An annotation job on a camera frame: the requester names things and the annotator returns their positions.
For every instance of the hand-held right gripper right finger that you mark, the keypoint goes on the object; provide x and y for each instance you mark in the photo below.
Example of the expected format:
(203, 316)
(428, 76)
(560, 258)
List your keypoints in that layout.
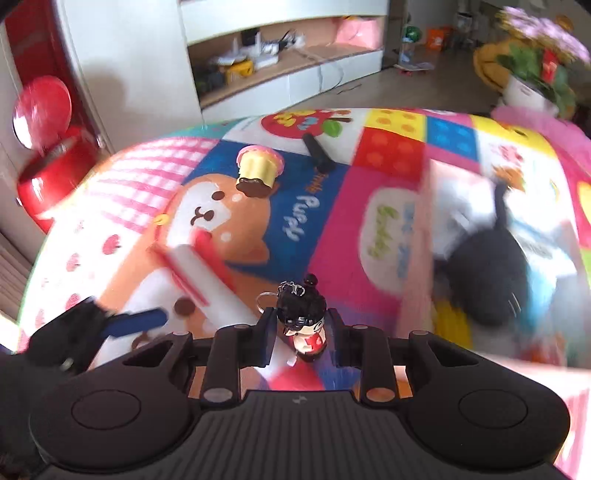
(336, 341)

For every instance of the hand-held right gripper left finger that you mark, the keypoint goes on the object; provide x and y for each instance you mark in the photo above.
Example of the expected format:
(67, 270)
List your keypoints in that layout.
(267, 337)

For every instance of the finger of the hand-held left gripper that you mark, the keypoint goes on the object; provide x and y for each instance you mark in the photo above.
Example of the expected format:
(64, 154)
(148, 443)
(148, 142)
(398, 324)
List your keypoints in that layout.
(138, 321)

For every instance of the black plush swan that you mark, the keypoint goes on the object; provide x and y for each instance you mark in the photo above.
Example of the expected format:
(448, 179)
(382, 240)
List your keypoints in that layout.
(487, 277)

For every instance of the cupcake toy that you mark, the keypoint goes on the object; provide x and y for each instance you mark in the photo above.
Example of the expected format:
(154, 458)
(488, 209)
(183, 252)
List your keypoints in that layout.
(256, 168)

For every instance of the black marker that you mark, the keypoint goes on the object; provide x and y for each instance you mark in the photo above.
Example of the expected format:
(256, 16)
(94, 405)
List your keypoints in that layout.
(318, 152)

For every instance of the colourful cartoon play mat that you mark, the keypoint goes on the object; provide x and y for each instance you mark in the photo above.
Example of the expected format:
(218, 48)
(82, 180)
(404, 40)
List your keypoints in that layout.
(323, 207)

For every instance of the red round tin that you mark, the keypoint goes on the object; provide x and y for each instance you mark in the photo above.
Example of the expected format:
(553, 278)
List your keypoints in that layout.
(55, 180)

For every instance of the yellow box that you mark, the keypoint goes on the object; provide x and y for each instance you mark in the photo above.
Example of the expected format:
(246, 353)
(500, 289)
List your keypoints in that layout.
(241, 69)

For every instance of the white power strip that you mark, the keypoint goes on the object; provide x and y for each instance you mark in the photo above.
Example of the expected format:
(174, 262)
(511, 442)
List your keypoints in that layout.
(265, 55)

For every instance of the skateboard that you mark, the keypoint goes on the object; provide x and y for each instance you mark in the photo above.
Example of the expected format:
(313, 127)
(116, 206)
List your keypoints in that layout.
(414, 68)

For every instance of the pink fluffy cloth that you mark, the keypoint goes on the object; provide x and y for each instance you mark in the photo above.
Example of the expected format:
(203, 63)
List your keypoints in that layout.
(554, 131)

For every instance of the pink gift bag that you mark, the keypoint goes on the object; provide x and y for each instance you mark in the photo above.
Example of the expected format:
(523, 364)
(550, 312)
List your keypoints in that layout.
(360, 32)

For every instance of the watermelon ball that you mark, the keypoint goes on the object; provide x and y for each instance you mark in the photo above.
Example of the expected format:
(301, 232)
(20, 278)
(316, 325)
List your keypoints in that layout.
(412, 34)

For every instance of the orange bag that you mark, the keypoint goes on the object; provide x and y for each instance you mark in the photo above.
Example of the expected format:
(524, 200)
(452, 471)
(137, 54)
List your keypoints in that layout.
(437, 38)

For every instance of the white stool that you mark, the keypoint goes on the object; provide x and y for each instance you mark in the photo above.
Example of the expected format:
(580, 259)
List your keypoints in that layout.
(464, 27)

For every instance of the pink orchid in white pot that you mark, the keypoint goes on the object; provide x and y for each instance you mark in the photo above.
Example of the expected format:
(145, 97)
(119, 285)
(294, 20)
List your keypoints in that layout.
(535, 60)

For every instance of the white wooden wall cabinet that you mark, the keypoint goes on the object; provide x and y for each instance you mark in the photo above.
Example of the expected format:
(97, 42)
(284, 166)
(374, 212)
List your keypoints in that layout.
(277, 83)

